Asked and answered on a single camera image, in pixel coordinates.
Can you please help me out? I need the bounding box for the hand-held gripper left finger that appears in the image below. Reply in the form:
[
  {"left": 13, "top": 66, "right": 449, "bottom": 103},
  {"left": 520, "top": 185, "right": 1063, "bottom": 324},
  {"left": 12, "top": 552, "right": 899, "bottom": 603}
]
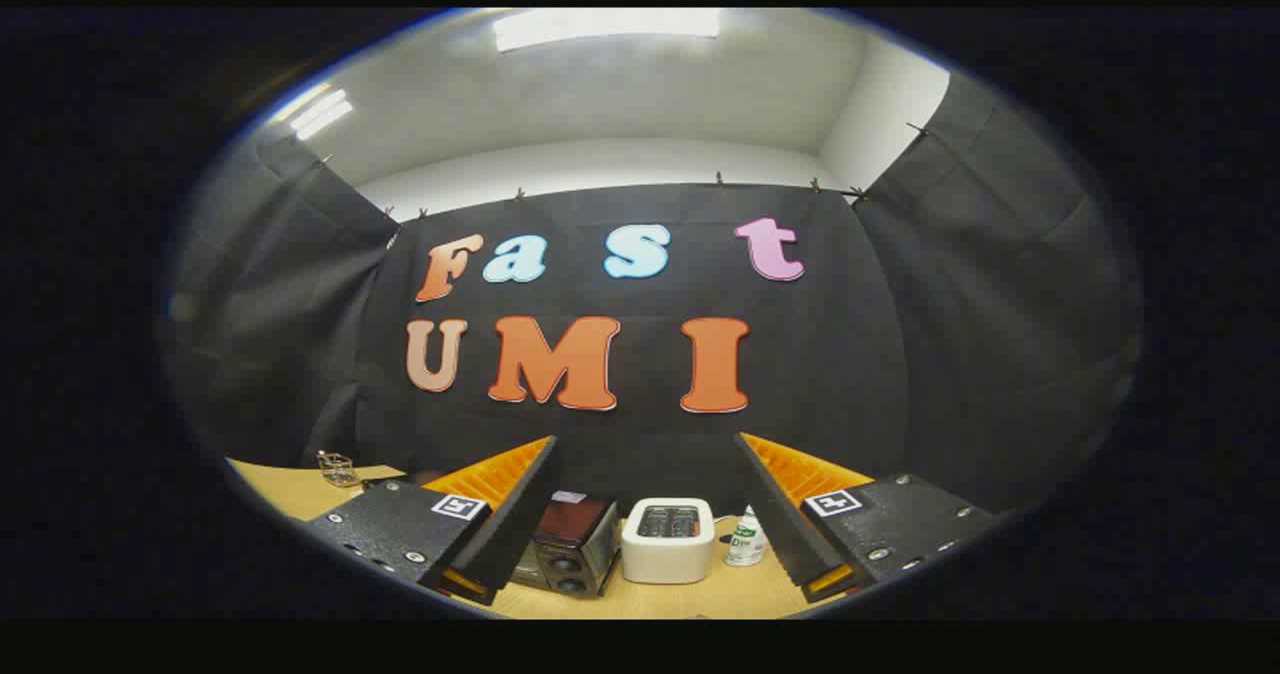
[{"left": 305, "top": 436, "right": 561, "bottom": 607}]

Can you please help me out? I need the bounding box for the long ceiling light panel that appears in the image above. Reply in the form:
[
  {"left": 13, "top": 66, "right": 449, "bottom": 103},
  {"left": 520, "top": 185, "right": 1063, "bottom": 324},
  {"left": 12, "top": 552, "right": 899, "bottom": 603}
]
[{"left": 493, "top": 8, "right": 723, "bottom": 53}]

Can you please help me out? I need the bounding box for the white bottle green label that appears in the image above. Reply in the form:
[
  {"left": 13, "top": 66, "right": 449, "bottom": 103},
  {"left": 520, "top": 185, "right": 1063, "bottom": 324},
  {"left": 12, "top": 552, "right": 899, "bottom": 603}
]
[{"left": 724, "top": 506, "right": 769, "bottom": 568}]

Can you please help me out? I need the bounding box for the white pop-up toaster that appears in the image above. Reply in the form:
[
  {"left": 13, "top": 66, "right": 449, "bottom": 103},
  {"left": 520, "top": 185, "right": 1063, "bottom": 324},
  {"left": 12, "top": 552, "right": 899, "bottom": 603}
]
[{"left": 621, "top": 497, "right": 716, "bottom": 585}]

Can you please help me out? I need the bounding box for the black toaster oven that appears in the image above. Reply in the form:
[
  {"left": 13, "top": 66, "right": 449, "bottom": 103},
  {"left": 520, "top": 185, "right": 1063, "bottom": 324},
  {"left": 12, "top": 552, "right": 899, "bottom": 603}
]
[{"left": 508, "top": 491, "right": 621, "bottom": 598}]

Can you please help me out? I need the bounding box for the black backdrop cloth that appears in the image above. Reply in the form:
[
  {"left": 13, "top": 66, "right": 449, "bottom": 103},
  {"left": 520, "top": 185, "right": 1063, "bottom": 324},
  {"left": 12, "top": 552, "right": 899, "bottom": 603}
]
[{"left": 165, "top": 72, "right": 1141, "bottom": 515}]

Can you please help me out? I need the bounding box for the small ceiling light panel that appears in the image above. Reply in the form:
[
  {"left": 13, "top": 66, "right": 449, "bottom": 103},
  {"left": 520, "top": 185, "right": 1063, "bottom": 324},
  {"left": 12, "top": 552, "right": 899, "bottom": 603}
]
[{"left": 270, "top": 82, "right": 356, "bottom": 142}]

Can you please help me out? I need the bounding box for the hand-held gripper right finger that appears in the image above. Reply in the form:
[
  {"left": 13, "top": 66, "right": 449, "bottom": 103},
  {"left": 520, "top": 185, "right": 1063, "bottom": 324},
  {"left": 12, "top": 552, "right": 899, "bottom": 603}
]
[{"left": 735, "top": 432, "right": 999, "bottom": 605}]

